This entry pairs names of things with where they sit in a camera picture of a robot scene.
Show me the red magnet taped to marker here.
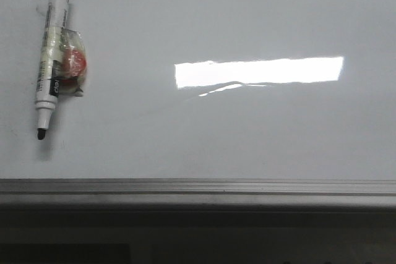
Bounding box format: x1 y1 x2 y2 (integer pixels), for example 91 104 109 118
56 29 88 97

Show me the white whiteboard marker pen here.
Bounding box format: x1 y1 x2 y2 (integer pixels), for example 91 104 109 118
35 0 69 140

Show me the white whiteboard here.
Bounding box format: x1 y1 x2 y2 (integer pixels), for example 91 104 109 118
1 0 395 180

